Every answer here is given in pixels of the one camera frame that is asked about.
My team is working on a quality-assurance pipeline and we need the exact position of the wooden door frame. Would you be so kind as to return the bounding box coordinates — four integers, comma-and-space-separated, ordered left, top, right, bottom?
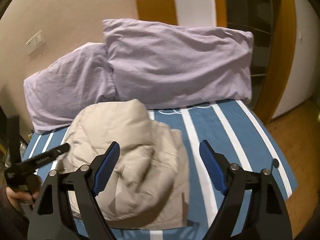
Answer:
136, 0, 297, 124

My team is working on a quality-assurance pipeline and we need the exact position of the left lavender pillow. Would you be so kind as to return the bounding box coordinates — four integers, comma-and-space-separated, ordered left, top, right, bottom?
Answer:
23, 42, 116, 134

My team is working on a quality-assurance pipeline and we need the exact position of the blue white striped bed sheet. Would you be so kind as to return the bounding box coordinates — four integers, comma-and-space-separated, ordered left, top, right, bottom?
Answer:
25, 100, 297, 239

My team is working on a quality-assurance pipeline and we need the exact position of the right lavender pillow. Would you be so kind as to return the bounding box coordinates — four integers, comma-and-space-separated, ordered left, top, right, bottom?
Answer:
103, 18, 254, 109

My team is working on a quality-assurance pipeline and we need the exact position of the lavender pillow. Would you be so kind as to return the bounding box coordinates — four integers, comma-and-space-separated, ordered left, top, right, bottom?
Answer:
103, 18, 254, 109
23, 42, 116, 134

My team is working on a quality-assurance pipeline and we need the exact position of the white wall switch plate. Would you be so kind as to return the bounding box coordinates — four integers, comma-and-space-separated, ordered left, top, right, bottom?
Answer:
25, 30, 44, 55

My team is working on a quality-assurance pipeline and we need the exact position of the person's left hand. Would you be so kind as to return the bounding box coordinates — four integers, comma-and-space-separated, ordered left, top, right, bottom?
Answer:
5, 174, 42, 215

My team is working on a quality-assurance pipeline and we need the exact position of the beige puffer jacket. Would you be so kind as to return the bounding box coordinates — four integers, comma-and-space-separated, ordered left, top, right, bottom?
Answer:
56, 99, 189, 230

